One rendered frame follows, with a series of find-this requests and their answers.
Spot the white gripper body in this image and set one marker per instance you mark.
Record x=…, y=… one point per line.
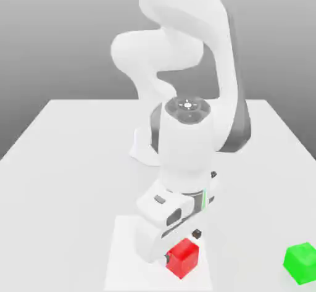
x=153, y=243

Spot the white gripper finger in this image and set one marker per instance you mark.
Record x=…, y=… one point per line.
x=196, y=234
x=168, y=257

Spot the small red cube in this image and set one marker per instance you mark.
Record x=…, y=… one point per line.
x=184, y=258

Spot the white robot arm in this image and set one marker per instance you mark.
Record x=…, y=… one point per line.
x=185, y=143

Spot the small green cube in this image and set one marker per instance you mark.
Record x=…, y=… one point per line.
x=300, y=262

